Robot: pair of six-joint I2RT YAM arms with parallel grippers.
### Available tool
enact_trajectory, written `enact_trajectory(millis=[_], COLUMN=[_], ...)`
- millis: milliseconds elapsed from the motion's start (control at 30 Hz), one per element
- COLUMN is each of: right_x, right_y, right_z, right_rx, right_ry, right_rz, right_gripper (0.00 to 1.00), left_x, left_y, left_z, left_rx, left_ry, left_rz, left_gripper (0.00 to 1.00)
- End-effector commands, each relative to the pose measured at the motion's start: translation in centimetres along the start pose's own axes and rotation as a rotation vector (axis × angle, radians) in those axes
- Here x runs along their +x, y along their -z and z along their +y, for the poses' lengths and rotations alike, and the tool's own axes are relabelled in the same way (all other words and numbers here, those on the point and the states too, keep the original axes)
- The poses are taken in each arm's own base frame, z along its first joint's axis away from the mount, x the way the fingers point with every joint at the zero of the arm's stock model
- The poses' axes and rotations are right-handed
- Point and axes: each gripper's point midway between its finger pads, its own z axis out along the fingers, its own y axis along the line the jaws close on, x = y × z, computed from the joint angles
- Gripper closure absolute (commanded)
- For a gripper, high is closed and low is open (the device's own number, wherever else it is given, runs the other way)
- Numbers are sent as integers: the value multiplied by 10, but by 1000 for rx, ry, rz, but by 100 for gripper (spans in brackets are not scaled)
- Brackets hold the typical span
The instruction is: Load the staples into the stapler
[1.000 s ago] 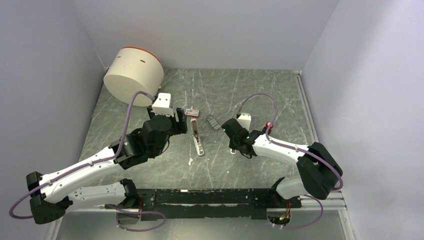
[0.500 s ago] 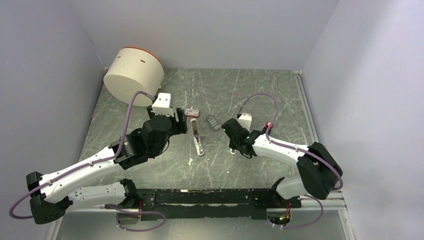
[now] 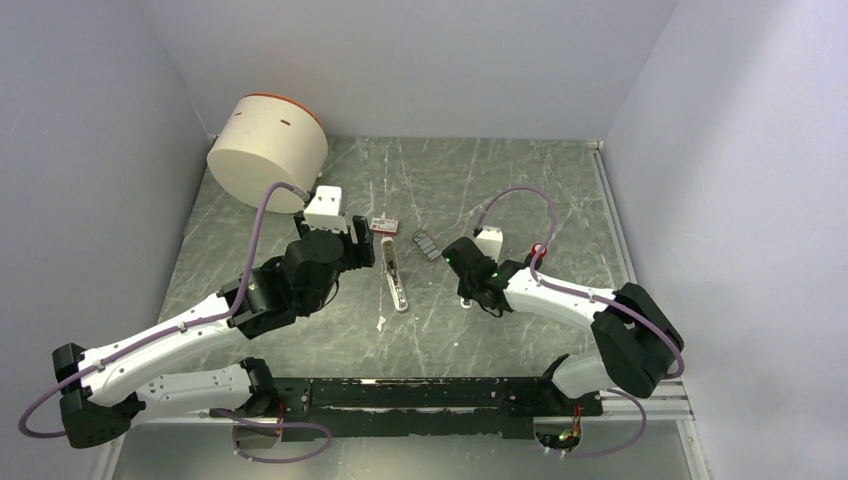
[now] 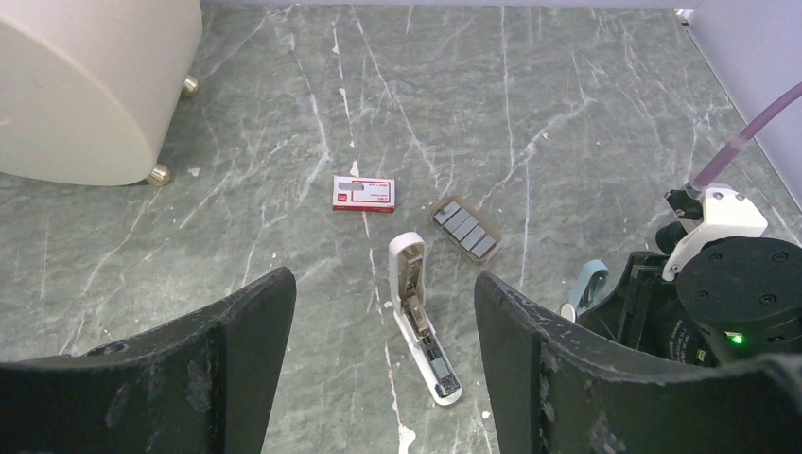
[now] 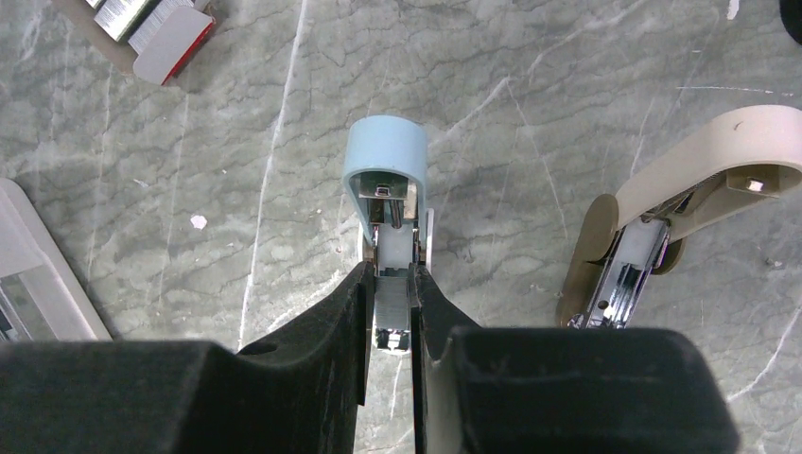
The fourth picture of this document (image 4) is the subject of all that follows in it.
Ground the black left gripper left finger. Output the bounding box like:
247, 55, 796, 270
1, 267, 296, 453

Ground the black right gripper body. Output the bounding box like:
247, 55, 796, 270
576, 227, 801, 367

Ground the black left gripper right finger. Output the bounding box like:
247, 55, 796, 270
474, 271, 801, 453

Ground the cardboard tray with staples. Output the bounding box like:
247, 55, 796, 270
429, 195, 503, 264

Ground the long white stapler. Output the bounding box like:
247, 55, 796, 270
388, 232, 462, 407

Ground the red white staple box sleeve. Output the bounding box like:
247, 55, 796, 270
332, 176, 396, 214

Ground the cream cylindrical drum orange rim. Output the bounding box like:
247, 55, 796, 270
1, 0, 202, 186

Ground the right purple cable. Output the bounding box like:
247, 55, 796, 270
689, 81, 802, 191

